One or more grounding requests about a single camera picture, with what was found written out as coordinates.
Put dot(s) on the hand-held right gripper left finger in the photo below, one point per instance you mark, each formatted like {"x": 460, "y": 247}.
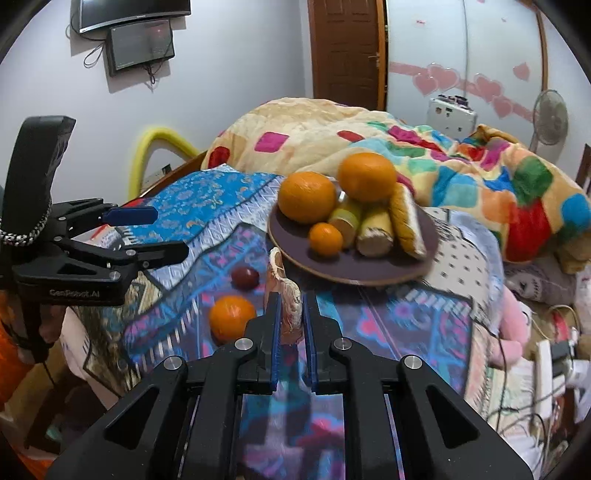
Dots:
{"x": 275, "y": 341}

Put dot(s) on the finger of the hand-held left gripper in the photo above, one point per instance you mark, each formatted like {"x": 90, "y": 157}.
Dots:
{"x": 157, "y": 254}
{"x": 131, "y": 216}

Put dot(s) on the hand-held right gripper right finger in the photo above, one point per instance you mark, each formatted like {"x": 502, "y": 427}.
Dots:
{"x": 308, "y": 341}

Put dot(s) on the peeled pomelo segment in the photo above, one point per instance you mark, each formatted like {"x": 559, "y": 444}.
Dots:
{"x": 288, "y": 300}

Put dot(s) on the dark purple plate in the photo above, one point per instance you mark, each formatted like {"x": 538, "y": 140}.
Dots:
{"x": 351, "y": 270}

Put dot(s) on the small tangerine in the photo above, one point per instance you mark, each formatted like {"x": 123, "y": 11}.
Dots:
{"x": 325, "y": 240}

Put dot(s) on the large orange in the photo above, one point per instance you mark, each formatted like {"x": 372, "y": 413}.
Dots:
{"x": 367, "y": 177}
{"x": 307, "y": 198}

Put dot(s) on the bread slice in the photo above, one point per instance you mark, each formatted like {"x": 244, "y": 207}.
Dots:
{"x": 404, "y": 221}

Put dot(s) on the person's left hand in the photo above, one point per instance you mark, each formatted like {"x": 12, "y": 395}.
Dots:
{"x": 51, "y": 325}

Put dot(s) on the medium orange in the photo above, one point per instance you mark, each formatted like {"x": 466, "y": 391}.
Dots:
{"x": 231, "y": 318}

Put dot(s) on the small dark red fruit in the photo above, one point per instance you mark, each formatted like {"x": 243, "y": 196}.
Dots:
{"x": 244, "y": 278}

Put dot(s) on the patterned bed sheet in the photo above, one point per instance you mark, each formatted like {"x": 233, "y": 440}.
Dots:
{"x": 207, "y": 203}

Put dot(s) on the yellow foam tube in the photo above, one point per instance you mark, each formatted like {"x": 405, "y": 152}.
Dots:
{"x": 157, "y": 134}

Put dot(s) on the black flat television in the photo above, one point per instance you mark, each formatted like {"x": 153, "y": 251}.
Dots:
{"x": 129, "y": 11}

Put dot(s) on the colourful patchwork blanket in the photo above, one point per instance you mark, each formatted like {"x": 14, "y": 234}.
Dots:
{"x": 300, "y": 124}

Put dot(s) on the white power strip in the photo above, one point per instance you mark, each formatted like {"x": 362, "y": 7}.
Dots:
{"x": 544, "y": 383}

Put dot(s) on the small white cabinet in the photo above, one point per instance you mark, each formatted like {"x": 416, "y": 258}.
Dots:
{"x": 450, "y": 117}

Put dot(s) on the brown wooden door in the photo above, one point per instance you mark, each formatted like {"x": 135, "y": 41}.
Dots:
{"x": 346, "y": 50}

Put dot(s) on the wooden bed headboard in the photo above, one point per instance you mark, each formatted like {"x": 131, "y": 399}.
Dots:
{"x": 586, "y": 170}

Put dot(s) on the standing electric fan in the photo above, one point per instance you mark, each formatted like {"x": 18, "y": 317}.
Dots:
{"x": 549, "y": 115}

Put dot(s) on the wooden wardrobe with frosted doors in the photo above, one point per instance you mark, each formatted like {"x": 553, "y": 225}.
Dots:
{"x": 485, "y": 37}

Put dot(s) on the small black wall monitor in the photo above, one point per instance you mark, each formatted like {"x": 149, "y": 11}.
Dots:
{"x": 138, "y": 46}

